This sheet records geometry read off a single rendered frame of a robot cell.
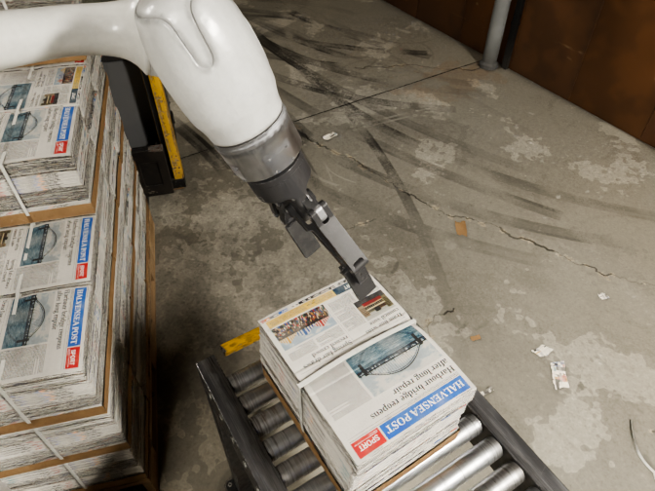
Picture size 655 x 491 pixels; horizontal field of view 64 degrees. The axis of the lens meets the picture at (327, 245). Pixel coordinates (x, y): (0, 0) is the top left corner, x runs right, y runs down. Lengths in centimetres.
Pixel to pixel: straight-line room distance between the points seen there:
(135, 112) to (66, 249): 147
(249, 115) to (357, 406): 64
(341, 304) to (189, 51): 76
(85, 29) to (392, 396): 77
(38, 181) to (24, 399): 62
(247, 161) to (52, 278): 115
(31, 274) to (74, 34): 111
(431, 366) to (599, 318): 172
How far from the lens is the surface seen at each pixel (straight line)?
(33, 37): 66
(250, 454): 125
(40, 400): 156
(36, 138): 181
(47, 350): 150
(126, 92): 301
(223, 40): 53
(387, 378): 106
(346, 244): 63
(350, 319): 114
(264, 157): 58
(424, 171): 326
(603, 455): 235
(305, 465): 123
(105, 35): 69
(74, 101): 195
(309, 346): 110
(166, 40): 53
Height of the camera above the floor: 194
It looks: 45 degrees down
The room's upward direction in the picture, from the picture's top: straight up
